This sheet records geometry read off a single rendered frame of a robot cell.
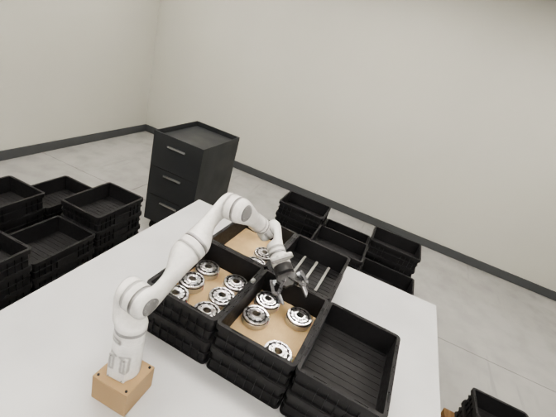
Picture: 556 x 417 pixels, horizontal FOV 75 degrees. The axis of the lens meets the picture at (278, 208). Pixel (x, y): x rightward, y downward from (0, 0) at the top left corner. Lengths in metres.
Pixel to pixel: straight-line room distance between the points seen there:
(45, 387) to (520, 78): 4.32
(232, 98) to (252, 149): 0.70
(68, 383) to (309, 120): 3.81
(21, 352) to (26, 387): 0.14
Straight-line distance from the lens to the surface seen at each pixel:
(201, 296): 1.51
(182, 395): 1.38
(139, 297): 1.06
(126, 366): 1.23
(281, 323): 1.50
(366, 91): 4.40
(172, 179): 3.00
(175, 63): 5.36
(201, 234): 1.14
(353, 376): 1.45
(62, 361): 1.47
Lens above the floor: 1.83
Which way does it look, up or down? 26 degrees down
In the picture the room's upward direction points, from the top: 17 degrees clockwise
